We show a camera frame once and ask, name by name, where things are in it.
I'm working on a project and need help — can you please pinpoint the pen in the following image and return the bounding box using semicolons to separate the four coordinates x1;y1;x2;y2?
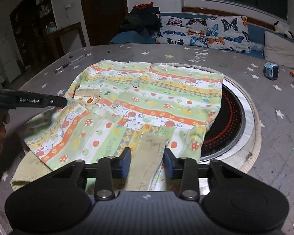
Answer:
54;54;88;73

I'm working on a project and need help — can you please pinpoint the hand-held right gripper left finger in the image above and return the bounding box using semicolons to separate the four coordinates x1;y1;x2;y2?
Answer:
49;147;132;200

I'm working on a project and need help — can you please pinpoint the black and white plush toy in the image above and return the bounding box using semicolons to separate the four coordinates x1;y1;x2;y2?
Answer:
274;21;294;40

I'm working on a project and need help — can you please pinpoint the grey pillow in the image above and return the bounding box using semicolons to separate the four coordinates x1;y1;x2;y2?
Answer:
263;31;294;68

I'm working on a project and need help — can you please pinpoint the wooden side table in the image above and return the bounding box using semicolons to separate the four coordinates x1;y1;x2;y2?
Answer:
43;22;87;60

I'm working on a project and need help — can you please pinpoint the patterned children's shirt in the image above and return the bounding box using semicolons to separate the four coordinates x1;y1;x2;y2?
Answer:
11;60;224;192

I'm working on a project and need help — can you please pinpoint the dark wooden shelf cabinet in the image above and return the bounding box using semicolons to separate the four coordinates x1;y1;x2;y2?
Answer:
10;0;57;64

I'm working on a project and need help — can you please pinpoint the round built-in table heater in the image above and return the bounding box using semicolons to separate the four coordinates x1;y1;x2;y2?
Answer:
198;75;262;175

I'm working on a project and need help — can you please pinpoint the butterfly print pillow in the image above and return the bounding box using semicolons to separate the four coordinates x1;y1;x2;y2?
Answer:
155;15;252;54

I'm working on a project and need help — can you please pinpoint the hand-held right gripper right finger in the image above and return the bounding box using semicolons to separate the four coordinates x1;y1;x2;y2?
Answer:
164;149;245;200

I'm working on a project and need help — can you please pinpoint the wooden door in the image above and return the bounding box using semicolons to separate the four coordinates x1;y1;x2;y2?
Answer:
77;0;128;47

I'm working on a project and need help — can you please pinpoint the grey star-print table cover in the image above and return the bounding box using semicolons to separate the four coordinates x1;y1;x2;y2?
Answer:
0;43;294;235

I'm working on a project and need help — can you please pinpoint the pile of dark clothes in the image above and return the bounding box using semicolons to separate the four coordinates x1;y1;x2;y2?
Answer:
120;2;161;38

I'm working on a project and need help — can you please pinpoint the blue sofa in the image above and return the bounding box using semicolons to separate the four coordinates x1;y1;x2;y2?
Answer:
109;12;294;60

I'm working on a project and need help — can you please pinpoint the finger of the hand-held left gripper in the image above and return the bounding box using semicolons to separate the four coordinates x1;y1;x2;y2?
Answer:
16;90;68;108

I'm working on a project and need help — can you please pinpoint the white cabinet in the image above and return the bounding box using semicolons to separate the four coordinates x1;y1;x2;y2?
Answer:
0;33;22;84

